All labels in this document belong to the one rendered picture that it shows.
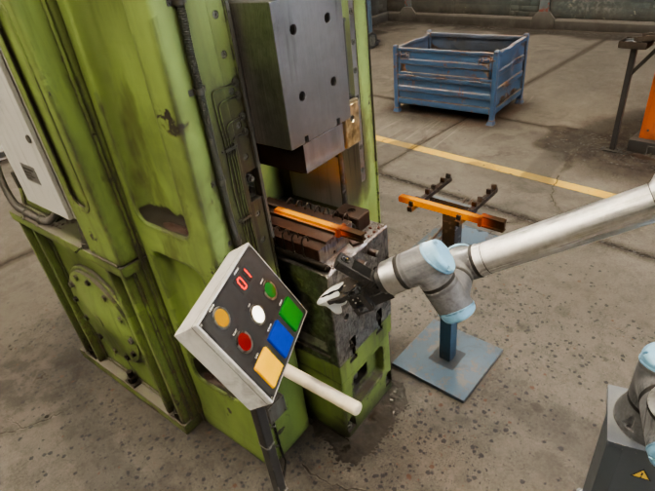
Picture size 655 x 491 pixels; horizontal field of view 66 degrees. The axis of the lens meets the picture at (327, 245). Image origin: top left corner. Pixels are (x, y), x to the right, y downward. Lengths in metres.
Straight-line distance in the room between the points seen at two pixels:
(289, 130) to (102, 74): 0.59
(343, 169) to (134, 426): 1.58
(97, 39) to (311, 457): 1.77
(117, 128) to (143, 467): 1.49
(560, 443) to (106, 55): 2.21
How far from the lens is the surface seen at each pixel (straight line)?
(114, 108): 1.73
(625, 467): 1.83
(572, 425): 2.51
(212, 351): 1.21
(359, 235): 1.71
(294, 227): 1.84
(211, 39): 1.45
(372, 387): 2.34
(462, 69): 5.43
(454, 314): 1.26
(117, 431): 2.73
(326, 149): 1.62
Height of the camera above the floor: 1.93
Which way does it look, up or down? 33 degrees down
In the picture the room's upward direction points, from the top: 7 degrees counter-clockwise
